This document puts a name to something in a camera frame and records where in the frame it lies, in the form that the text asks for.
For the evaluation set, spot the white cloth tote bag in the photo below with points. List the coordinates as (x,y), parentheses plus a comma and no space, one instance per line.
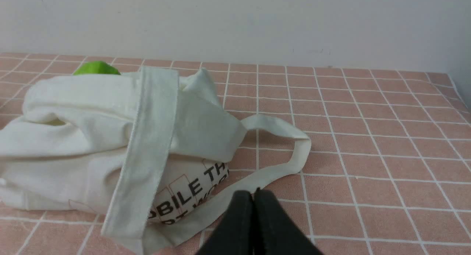
(145,149)

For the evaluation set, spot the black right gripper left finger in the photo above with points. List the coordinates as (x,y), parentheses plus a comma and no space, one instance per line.
(232,236)

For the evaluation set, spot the green leafy vegetable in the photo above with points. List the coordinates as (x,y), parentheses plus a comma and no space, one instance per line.
(96,67)

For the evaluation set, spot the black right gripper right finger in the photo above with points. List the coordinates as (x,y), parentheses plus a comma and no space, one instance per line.
(274,232)

